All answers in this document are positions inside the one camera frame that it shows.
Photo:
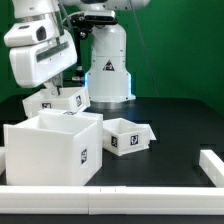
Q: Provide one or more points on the white right fence rail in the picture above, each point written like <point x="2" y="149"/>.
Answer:
<point x="213" y="167"/>

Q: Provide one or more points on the white fence rail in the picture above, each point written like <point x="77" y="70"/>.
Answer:
<point x="2" y="159"/>
<point x="112" y="200"/>
<point x="213" y="167"/>

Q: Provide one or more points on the white drawer cabinet frame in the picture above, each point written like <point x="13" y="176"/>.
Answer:
<point x="54" y="148"/>

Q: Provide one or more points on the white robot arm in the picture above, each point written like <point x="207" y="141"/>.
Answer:
<point x="107" y="81"/>

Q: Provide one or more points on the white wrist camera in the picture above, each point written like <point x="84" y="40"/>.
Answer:
<point x="32" y="32"/>

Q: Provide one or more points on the white flat panel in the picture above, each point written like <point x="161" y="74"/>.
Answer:
<point x="147" y="131"/>

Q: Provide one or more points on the white left fence rail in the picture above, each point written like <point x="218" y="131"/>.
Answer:
<point x="2" y="159"/>

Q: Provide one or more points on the white front fence rail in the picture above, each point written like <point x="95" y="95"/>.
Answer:
<point x="112" y="200"/>

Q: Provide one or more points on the white small drawer box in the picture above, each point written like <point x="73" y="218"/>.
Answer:
<point x="121" y="137"/>

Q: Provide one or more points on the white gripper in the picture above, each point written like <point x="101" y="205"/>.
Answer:
<point x="34" y="65"/>

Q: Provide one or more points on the black camera on stand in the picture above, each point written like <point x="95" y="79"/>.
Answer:
<point x="83" y="23"/>

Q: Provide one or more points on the white drawer with knob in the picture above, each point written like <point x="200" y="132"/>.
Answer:
<point x="70" y="98"/>

